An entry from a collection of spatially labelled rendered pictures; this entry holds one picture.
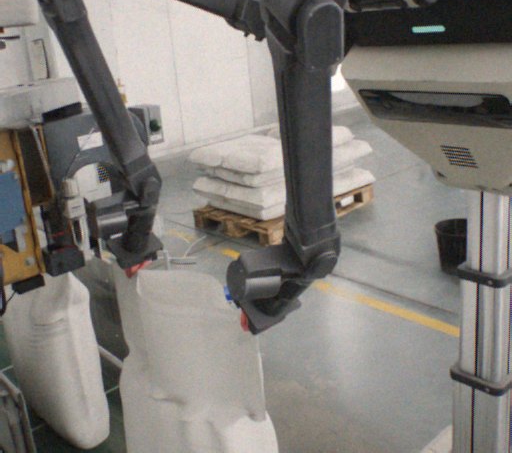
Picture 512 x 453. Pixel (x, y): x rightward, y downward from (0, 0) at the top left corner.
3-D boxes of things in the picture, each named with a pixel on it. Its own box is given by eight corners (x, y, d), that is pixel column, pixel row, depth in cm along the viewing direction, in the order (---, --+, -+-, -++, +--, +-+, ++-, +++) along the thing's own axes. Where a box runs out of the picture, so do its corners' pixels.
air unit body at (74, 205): (97, 247, 129) (84, 178, 124) (76, 254, 126) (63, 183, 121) (87, 243, 132) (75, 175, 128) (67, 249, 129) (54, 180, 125)
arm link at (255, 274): (343, 254, 82) (314, 212, 88) (272, 260, 76) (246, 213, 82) (309, 310, 89) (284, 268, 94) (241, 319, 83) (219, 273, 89)
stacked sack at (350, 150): (377, 156, 475) (376, 138, 471) (319, 176, 433) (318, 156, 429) (335, 150, 507) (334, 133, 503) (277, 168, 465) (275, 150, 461)
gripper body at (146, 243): (103, 246, 121) (107, 220, 116) (146, 232, 127) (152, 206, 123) (120, 268, 118) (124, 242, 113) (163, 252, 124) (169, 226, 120)
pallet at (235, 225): (374, 200, 485) (373, 183, 481) (269, 248, 407) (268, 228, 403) (298, 187, 543) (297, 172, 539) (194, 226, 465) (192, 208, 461)
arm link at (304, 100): (352, -6, 52) (298, -54, 59) (293, 13, 51) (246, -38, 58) (348, 271, 84) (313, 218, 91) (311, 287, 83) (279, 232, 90)
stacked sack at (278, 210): (307, 208, 437) (305, 192, 433) (262, 225, 409) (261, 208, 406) (247, 194, 485) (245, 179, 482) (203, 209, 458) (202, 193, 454)
